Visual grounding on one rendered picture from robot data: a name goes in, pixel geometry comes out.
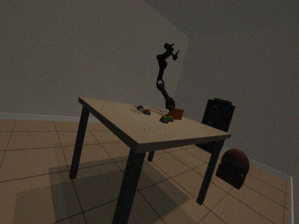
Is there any red button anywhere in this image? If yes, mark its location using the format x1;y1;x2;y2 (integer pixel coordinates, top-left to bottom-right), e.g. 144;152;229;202
143;109;151;115

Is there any yellow button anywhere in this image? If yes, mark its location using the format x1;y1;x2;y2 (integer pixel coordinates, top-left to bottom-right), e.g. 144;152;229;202
167;116;174;122

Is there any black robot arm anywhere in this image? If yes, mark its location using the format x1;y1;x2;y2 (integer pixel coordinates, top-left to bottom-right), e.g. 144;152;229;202
156;46;175;112

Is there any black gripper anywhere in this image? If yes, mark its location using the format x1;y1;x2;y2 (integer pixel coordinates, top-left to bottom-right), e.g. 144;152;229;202
164;43;180;60

